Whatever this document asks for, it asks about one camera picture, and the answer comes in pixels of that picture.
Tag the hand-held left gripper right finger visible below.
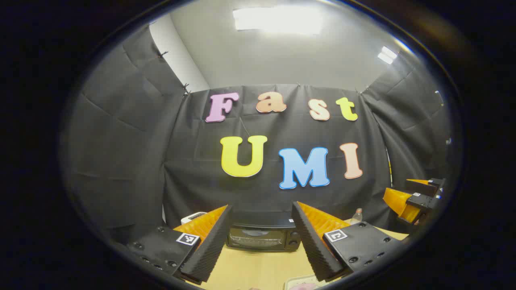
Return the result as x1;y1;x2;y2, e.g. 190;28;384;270
291;201;404;282

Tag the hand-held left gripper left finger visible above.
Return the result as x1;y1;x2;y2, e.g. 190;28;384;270
127;205;233;283

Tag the pale square food plate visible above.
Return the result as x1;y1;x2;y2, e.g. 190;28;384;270
284;275;329;290

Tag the black electric oven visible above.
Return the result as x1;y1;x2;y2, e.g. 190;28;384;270
226;217;301;252

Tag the white toaster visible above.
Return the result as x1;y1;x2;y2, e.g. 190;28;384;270
181;211;208;225

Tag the black backdrop cloth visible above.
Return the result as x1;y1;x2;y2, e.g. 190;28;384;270
60;24;454;246

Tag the small ceiling light panel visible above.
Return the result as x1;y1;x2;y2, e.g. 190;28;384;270
377;46;399;65

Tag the large ceiling light panel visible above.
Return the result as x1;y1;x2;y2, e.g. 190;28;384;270
233;6;323;35

